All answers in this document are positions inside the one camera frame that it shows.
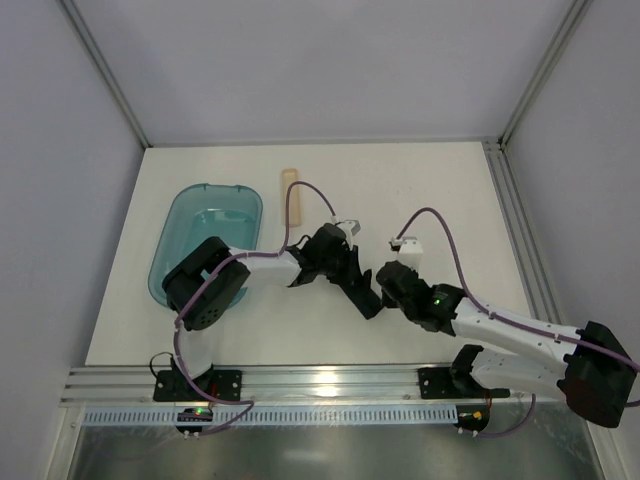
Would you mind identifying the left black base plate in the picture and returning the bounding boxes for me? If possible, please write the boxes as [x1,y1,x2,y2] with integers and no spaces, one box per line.
[152,367,243,402]

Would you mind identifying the aluminium rail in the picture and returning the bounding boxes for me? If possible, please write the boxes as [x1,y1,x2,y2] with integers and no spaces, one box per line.
[482,138,565,325]
[59,363,607,407]

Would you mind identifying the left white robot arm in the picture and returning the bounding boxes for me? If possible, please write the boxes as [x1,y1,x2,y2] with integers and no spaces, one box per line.
[154,218,360,401]

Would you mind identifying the aluminium frame post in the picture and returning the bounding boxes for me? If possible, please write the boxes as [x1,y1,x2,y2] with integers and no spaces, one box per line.
[57,0,152,149]
[499,0,593,149]

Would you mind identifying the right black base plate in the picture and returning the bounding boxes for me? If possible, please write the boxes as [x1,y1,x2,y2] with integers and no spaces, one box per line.
[417,366,511,400]

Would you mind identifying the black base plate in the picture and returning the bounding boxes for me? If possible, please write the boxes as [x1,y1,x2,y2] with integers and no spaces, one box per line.
[417,366,511,400]
[152,367,243,402]

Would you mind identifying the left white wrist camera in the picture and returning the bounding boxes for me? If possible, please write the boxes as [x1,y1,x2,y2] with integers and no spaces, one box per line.
[332,216,361,248]

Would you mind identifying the right side aluminium rail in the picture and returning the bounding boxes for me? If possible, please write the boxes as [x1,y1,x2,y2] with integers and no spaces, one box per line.
[482,138,565,325]

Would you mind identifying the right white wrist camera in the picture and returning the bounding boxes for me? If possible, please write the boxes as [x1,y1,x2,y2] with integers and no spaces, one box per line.
[389,236,424,272]

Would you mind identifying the white slotted cable duct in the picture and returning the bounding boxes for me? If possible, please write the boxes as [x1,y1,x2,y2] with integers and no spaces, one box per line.
[82,404,458,427]

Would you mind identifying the left aluminium frame post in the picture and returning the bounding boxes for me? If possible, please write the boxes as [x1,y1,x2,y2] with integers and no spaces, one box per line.
[57,0,152,149]

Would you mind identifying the teal plastic basin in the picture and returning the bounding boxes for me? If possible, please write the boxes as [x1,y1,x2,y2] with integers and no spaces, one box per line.
[148,183,263,307]

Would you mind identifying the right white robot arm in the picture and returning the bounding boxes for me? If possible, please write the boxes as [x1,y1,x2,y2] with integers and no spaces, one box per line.
[376,261,639,428]

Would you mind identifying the black paper napkin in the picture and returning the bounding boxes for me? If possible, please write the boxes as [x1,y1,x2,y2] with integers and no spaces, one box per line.
[332,247,384,321]

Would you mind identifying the beige cutlery case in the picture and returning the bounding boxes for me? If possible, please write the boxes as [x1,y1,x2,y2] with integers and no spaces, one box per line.
[280,168,303,228]

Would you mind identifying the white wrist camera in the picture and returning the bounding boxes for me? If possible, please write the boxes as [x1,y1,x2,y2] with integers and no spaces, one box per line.
[332,216,361,248]
[389,236,424,272]

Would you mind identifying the aluminium front rail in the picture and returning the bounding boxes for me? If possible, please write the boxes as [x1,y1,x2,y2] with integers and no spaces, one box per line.
[59,363,607,407]

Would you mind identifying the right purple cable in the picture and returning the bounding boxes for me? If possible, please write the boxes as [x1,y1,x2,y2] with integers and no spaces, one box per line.
[394,207,640,440]

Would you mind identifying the right aluminium frame post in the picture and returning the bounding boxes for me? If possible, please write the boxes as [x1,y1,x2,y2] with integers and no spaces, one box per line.
[499,0,593,149]

